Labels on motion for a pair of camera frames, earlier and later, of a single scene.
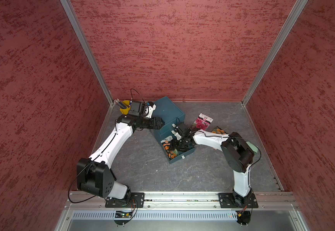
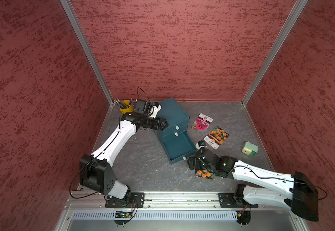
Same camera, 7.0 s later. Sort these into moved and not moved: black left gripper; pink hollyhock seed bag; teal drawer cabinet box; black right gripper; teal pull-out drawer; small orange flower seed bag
Moved: small orange flower seed bag; black right gripper
Not moved: teal pull-out drawer; pink hollyhock seed bag; teal drawer cabinet box; black left gripper
